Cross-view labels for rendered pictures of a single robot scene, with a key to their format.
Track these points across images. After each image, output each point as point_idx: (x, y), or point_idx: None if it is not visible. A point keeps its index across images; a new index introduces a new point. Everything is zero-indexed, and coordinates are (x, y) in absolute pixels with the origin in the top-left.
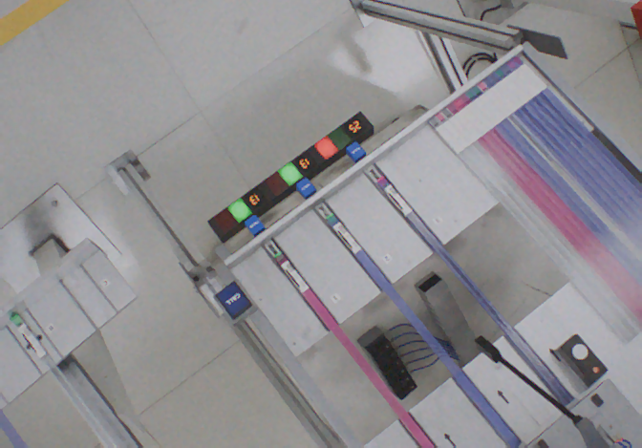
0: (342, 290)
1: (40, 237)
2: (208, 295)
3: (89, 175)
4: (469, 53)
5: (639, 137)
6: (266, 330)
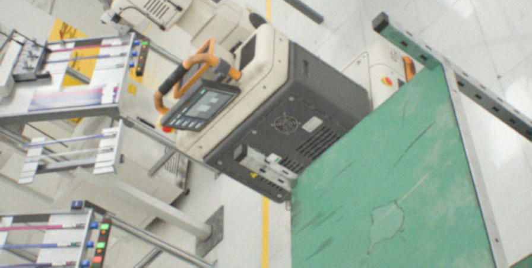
0: (53, 235)
1: (213, 230)
2: (136, 263)
3: (218, 252)
4: None
5: None
6: (63, 210)
